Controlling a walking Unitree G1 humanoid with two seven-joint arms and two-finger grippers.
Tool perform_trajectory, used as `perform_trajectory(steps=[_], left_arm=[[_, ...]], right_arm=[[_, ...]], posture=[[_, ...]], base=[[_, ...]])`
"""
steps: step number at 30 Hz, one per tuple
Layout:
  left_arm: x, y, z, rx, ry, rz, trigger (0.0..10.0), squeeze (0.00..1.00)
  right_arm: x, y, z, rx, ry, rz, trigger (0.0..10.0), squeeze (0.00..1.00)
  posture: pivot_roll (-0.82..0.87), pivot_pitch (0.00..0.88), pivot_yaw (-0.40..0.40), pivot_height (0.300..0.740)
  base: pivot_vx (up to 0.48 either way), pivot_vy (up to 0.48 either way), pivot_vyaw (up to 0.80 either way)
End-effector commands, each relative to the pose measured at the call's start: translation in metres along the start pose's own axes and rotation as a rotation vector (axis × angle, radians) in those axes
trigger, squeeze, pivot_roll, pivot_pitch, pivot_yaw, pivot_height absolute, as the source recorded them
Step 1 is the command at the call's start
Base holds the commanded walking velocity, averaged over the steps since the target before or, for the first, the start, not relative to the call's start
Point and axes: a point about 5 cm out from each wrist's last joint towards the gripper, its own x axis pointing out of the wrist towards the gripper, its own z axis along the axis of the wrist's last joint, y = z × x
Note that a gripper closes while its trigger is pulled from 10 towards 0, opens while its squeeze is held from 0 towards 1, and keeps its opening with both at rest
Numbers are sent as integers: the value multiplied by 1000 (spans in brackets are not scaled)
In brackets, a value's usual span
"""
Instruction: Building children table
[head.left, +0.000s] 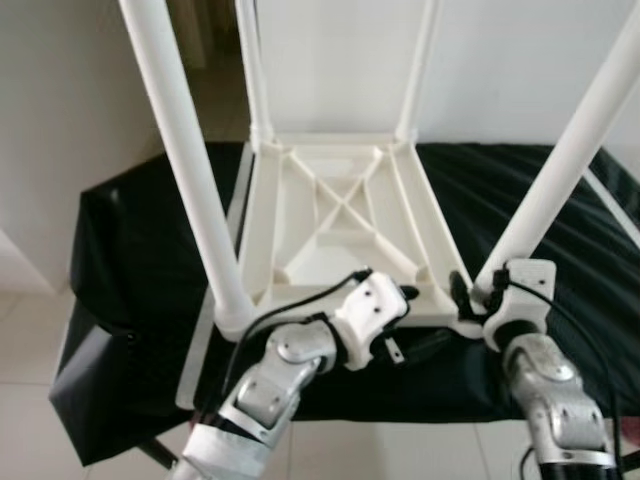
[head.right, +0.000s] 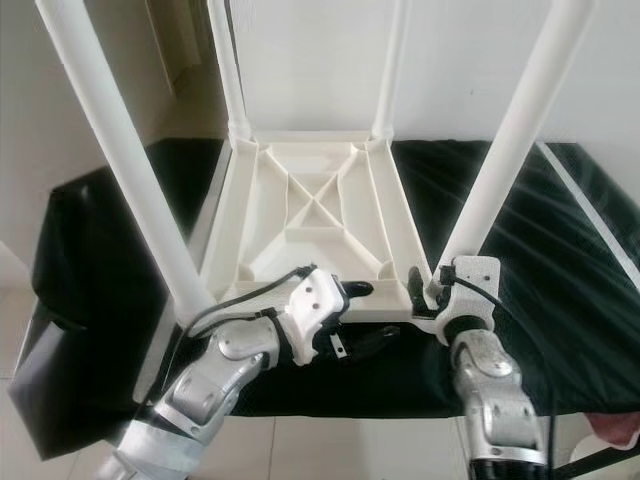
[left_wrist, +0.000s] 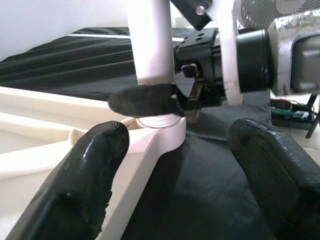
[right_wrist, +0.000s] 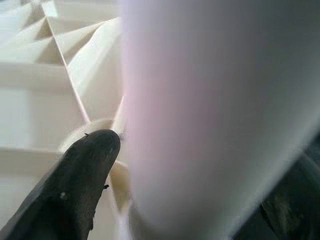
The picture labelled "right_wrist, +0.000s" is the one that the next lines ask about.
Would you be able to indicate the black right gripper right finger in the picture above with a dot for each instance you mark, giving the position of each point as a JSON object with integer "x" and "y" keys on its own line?
{"x": 285, "y": 217}

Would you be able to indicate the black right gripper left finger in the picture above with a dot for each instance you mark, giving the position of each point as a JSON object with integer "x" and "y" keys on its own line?
{"x": 62, "y": 190}

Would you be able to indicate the white plastic table top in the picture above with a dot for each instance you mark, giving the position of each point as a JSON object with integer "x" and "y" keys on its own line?
{"x": 37, "y": 100}

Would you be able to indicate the white plastic table leg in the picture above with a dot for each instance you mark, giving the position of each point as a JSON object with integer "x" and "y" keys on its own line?
{"x": 212, "y": 100}

